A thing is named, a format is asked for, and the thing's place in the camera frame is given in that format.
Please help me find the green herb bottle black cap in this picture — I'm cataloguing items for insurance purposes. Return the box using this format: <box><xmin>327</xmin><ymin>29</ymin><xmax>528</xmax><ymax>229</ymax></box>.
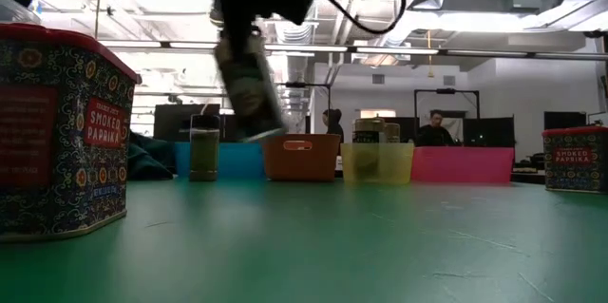
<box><xmin>189</xmin><ymin>113</ymin><xmax>222</xmax><ymax>183</ymax></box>

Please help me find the smoked paprika tin red lid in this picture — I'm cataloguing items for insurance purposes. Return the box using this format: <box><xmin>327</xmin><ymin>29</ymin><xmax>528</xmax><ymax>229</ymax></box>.
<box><xmin>0</xmin><ymin>22</ymin><xmax>143</xmax><ymax>243</ymax></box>
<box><xmin>541</xmin><ymin>125</ymin><xmax>608</xmax><ymax>195</ymax></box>

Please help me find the white ceiling light strip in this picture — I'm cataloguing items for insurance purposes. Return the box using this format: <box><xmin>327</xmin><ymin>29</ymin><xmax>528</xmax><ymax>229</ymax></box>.
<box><xmin>169</xmin><ymin>41</ymin><xmax>219</xmax><ymax>50</ymax></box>
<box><xmin>355</xmin><ymin>47</ymin><xmax>439</xmax><ymax>56</ymax></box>
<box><xmin>99</xmin><ymin>40</ymin><xmax>162</xmax><ymax>49</ymax></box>
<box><xmin>263</xmin><ymin>44</ymin><xmax>349</xmax><ymax>53</ymax></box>
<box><xmin>534</xmin><ymin>51</ymin><xmax>608</xmax><ymax>62</ymax></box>
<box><xmin>446</xmin><ymin>48</ymin><xmax>528</xmax><ymax>57</ymax></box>

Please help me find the small black monitor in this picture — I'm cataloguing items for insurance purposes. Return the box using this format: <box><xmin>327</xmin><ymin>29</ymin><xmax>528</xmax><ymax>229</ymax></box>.
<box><xmin>220</xmin><ymin>113</ymin><xmax>241</xmax><ymax>142</ymax></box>

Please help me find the large black monitor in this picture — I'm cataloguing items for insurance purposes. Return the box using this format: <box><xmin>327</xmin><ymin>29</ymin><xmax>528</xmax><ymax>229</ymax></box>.
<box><xmin>153</xmin><ymin>103</ymin><xmax>222</xmax><ymax>143</ymax></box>

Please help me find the blue plastic bin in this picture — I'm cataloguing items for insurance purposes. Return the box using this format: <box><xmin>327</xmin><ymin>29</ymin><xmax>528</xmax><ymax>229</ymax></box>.
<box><xmin>173</xmin><ymin>142</ymin><xmax>266</xmax><ymax>180</ymax></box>

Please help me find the person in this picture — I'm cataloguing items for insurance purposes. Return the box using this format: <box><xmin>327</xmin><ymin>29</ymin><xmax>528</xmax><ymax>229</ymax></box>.
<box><xmin>416</xmin><ymin>109</ymin><xmax>458</xmax><ymax>148</ymax></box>
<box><xmin>321</xmin><ymin>107</ymin><xmax>346</xmax><ymax>145</ymax></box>

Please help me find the orange plastic bin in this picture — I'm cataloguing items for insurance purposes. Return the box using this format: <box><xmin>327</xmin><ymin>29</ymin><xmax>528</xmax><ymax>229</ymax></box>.
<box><xmin>260</xmin><ymin>133</ymin><xmax>342</xmax><ymax>183</ymax></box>

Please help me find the dark green cloth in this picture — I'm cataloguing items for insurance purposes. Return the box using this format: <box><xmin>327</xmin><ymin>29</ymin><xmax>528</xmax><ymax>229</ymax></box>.
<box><xmin>126</xmin><ymin>130</ymin><xmax>178</xmax><ymax>181</ymax></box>

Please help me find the black backdrop panel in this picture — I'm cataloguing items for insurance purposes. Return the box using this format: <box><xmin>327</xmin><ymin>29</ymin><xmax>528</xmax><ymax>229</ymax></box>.
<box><xmin>463</xmin><ymin>116</ymin><xmax>516</xmax><ymax>148</ymax></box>
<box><xmin>385</xmin><ymin>116</ymin><xmax>422</xmax><ymax>145</ymax></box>

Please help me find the pink plastic bin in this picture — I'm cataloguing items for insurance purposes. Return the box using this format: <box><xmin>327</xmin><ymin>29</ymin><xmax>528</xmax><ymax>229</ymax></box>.
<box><xmin>410</xmin><ymin>146</ymin><xmax>516</xmax><ymax>184</ymax></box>

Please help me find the yellow translucent plastic bin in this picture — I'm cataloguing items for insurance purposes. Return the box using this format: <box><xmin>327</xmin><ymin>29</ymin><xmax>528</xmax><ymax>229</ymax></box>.
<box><xmin>339</xmin><ymin>142</ymin><xmax>416</xmax><ymax>185</ymax></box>

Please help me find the clear plastic container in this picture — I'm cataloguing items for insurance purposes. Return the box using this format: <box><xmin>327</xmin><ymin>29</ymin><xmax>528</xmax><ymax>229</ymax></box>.
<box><xmin>0</xmin><ymin>0</ymin><xmax>43</xmax><ymax>27</ymax></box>

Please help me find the silver corrugated ceiling duct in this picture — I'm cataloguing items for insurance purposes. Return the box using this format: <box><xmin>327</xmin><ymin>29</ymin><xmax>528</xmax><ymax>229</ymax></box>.
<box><xmin>273</xmin><ymin>20</ymin><xmax>318</xmax><ymax>109</ymax></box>

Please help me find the silver round ceiling duct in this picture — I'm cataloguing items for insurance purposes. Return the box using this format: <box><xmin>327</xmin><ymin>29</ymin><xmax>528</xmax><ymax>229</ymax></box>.
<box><xmin>377</xmin><ymin>0</ymin><xmax>476</xmax><ymax>50</ymax></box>

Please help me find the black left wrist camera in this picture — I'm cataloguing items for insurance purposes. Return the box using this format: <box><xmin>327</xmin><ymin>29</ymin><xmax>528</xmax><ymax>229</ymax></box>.
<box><xmin>279</xmin><ymin>0</ymin><xmax>318</xmax><ymax>27</ymax></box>

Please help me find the black metal frame stand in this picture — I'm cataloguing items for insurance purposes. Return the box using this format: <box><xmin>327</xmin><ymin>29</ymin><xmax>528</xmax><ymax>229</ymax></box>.
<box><xmin>277</xmin><ymin>82</ymin><xmax>333</xmax><ymax>136</ymax></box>
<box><xmin>413</xmin><ymin>87</ymin><xmax>482</xmax><ymax>122</ymax></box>

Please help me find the black wall monitor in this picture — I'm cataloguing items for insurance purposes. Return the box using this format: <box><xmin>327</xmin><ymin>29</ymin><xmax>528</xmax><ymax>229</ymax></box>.
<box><xmin>543</xmin><ymin>111</ymin><xmax>588</xmax><ymax>141</ymax></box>

